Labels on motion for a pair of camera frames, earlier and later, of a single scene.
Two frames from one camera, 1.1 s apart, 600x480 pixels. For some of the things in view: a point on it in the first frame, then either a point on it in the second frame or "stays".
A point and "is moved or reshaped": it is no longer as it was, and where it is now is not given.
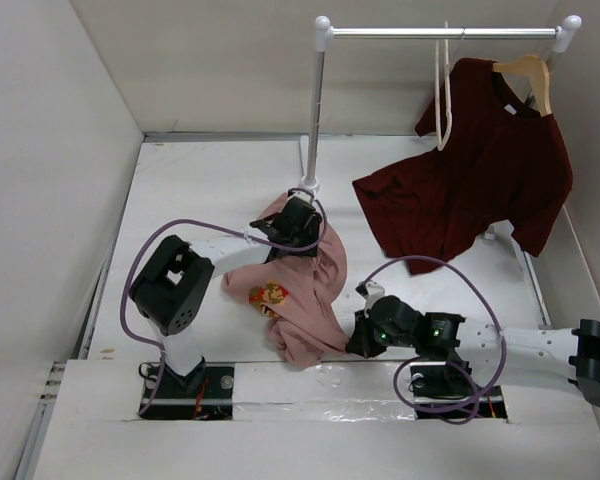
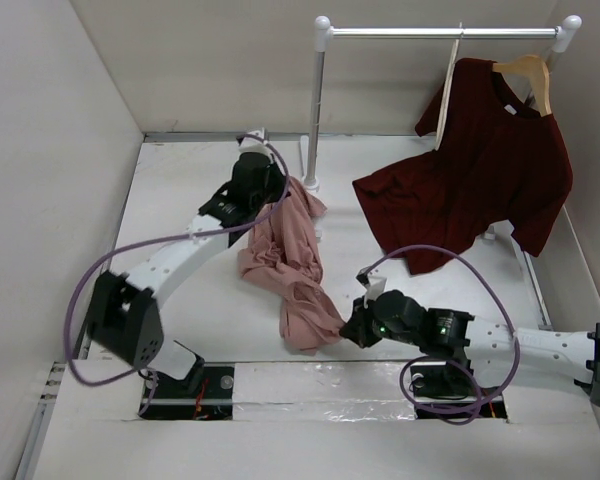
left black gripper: x=308 y=232 → x=282 y=190
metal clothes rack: x=562 y=34 stays
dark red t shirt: x=503 y=162 stays
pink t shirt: x=296 y=296 is moved or reshaped
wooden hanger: x=537 y=70 stays
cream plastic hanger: x=441 y=144 is moved or reshaped
